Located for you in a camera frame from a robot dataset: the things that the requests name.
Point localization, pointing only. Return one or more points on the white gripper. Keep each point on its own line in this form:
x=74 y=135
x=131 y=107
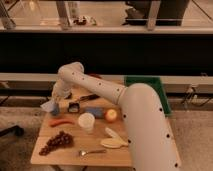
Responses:
x=61 y=90

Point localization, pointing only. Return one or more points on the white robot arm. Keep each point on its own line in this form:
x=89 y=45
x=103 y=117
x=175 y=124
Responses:
x=150 y=138

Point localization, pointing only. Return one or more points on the white plastic cup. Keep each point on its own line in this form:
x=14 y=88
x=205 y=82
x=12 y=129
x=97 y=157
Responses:
x=86 y=121

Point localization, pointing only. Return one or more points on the small black box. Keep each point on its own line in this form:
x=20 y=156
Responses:
x=73 y=108

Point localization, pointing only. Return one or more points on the blue sponge block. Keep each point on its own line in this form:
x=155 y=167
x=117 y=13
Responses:
x=97 y=112

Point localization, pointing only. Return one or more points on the wooden table board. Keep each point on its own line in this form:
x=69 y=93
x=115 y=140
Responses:
x=69 y=156

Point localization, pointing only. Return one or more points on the purple grape bunch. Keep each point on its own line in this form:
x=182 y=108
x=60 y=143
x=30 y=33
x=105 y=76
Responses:
x=62 y=139

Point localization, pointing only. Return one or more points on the red yellow apple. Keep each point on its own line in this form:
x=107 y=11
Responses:
x=111 y=115

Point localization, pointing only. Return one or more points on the cream banana peel piece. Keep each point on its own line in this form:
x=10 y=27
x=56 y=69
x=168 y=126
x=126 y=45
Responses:
x=111 y=133

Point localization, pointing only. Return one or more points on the cream toy banana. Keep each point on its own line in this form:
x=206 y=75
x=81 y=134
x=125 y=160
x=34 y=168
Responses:
x=113 y=143

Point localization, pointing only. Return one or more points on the green plastic bin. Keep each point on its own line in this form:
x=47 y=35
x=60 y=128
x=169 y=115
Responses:
x=155 y=83

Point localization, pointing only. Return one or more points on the black handled knife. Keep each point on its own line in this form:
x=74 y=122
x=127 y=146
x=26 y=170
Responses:
x=86 y=98

